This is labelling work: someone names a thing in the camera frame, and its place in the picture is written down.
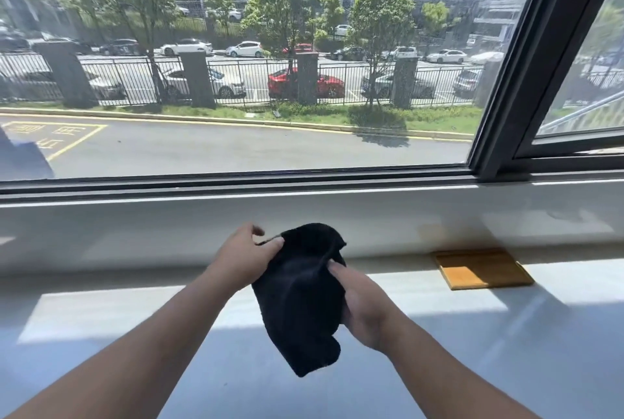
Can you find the blue pole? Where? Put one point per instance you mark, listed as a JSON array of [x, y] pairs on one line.
[[24, 160]]

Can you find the person's right hand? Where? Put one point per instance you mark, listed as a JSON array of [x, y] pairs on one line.
[[370, 311]]

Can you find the person's right forearm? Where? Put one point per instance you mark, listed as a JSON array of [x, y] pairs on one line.
[[453, 379]]

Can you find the black window frame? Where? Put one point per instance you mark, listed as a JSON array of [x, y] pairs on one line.
[[244, 187]]

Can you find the black cloth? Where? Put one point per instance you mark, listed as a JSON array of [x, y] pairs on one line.
[[297, 301]]

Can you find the person's left forearm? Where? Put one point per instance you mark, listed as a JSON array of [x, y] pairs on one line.
[[136, 355]]

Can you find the row of parked cars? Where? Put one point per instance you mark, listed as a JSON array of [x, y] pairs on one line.
[[331, 84]]

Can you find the black fence with grey pillars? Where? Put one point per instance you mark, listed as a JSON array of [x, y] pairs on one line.
[[197, 77]]

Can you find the wooden tray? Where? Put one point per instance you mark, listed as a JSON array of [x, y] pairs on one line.
[[482, 270]]

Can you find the white table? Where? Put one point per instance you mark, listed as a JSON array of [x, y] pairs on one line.
[[536, 360]]

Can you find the person's left hand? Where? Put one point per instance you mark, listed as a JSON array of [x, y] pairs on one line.
[[239, 258]]

